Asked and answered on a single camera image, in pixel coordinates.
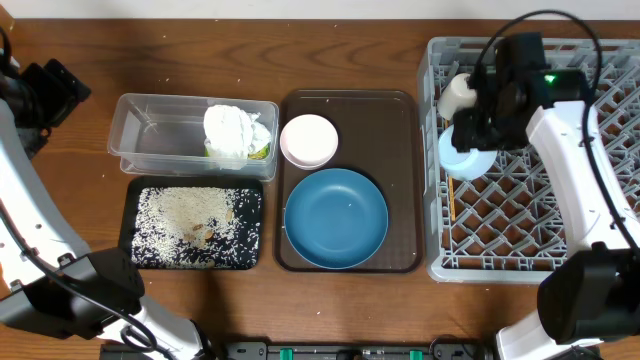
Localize brown plastic tray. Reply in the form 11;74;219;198
274;90;424;274

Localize dark blue plate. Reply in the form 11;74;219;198
284;168;390;270

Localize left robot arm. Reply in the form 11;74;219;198
1;52;217;359

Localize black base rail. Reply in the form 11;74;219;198
98;340;496;360

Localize light blue bowl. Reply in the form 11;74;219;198
438;126;498;181

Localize green yellow snack wrapper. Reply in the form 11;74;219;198
205;143;270;160

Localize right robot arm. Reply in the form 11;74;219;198
452;33;639;359

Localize rice leftovers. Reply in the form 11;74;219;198
130;186;263;268

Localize clear plastic bin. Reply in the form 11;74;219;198
108;93;279;181

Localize white napkin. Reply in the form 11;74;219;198
203;105;272;170

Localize black plastic tray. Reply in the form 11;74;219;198
115;175;265;272

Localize grey dishwasher rack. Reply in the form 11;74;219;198
417;37;639;284

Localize cream cup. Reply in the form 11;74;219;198
437;73;477;120

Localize pink bowl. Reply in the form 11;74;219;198
280;114;339;170

